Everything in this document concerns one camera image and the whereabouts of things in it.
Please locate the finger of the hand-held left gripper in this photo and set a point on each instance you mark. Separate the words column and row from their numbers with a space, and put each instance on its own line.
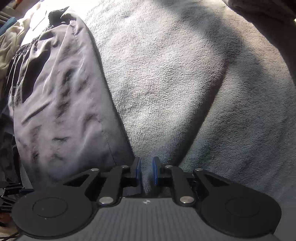
column 23, row 191

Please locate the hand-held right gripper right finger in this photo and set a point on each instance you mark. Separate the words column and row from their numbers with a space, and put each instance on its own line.
column 155, row 170

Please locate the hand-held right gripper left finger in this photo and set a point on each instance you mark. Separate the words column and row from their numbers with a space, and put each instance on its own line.
column 138, row 171

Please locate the dark grey pants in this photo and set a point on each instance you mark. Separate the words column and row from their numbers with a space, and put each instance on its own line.
column 57, row 104

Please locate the cream fleece blanket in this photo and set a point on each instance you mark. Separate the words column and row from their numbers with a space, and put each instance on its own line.
column 11, row 41

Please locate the blue quilted duvet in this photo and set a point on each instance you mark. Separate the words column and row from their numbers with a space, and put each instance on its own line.
column 5, row 25

